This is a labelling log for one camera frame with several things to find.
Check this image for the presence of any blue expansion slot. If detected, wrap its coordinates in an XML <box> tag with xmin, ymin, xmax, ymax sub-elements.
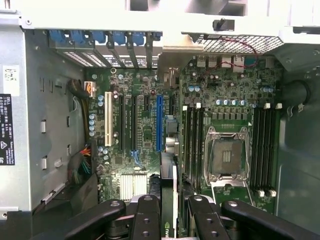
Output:
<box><xmin>155</xmin><ymin>94</ymin><xmax>165</xmax><ymax>153</ymax></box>

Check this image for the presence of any black plastic shroud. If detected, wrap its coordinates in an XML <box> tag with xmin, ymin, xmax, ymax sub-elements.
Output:
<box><xmin>32</xmin><ymin>172</ymin><xmax>101</xmax><ymax>240</ymax></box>

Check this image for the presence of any silver heatsink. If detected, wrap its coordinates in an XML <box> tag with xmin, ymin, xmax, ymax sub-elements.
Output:
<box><xmin>120</xmin><ymin>173</ymin><xmax>149</xmax><ymax>201</ymax></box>

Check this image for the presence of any green motherboard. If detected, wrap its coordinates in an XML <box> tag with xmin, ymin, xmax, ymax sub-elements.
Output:
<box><xmin>84</xmin><ymin>53</ymin><xmax>285</xmax><ymax>217</ymax></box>

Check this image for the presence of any grey power supply unit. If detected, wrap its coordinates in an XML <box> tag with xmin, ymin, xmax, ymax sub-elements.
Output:
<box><xmin>0</xmin><ymin>11</ymin><xmax>87</xmax><ymax>218</ymax></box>

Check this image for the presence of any white expansion slot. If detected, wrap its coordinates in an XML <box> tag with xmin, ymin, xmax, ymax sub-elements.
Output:
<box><xmin>104</xmin><ymin>90</ymin><xmax>113</xmax><ymax>148</ymax></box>

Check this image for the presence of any black sleeved power wire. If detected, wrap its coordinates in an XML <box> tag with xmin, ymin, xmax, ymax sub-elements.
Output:
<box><xmin>66</xmin><ymin>78</ymin><xmax>98</xmax><ymax>138</ymax></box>

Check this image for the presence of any open black PC case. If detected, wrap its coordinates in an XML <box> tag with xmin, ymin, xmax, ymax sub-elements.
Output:
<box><xmin>0</xmin><ymin>0</ymin><xmax>320</xmax><ymax>240</ymax></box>

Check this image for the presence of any thin red black wire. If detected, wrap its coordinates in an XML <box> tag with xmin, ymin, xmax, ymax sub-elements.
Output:
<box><xmin>204</xmin><ymin>34</ymin><xmax>259</xmax><ymax>77</ymax></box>

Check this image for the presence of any CPU socket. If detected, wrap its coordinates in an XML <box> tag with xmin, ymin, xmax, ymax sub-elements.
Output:
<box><xmin>203</xmin><ymin>124</ymin><xmax>252</xmax><ymax>187</ymax></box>

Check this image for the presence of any multicolour power wire bundle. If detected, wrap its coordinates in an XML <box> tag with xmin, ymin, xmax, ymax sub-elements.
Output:
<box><xmin>66</xmin><ymin>142</ymin><xmax>98</xmax><ymax>186</ymax></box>

